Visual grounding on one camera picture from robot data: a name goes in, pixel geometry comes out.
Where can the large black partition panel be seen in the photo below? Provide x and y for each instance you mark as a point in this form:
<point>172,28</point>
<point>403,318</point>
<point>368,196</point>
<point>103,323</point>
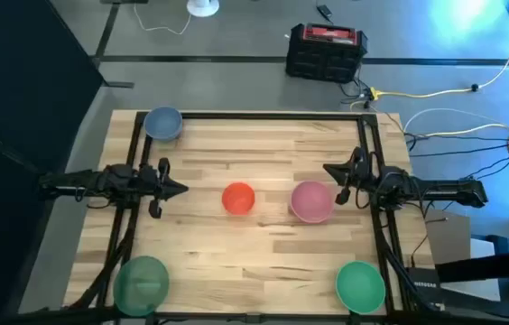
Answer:
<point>20,81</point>

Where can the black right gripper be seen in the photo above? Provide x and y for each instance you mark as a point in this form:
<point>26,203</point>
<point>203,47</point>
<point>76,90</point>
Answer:
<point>359,173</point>

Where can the opaque green plastic bowl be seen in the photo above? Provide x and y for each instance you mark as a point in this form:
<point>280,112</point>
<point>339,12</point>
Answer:
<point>360,287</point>

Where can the black metal table frame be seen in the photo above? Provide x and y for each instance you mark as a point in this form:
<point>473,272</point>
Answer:
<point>254,116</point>

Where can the white round fan base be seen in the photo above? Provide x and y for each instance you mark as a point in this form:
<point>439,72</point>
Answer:
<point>202,6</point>

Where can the red and black toolbox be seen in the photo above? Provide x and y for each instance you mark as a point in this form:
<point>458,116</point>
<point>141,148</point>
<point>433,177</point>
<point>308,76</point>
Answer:
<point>326,52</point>

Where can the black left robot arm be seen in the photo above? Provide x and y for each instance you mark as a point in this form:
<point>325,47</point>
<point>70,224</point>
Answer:
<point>69,182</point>

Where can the grey box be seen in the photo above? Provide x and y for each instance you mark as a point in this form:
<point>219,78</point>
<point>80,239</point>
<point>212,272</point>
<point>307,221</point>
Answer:
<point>448,239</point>

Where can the small black power adapter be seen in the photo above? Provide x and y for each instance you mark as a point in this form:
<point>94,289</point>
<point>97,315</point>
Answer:
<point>325,12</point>

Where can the black Netgear router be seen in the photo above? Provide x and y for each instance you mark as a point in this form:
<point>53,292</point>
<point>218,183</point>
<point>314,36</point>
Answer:
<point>423,285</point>

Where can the black equipment stand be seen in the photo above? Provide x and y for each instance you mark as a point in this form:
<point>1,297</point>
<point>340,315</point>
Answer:
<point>484,266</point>

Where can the pink plastic bowl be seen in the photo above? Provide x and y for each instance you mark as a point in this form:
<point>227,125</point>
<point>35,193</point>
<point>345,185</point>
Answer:
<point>311,201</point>

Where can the large translucent green bowl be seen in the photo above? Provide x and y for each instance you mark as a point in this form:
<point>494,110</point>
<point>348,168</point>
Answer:
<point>141,285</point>

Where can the blue plastic bowl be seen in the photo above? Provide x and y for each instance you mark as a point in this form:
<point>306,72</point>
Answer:
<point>163,123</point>

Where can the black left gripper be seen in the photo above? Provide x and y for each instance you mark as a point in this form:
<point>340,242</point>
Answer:
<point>159,189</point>

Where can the orange plastic bowl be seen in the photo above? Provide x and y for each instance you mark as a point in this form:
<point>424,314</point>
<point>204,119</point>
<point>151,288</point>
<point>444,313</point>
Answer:
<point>238,198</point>

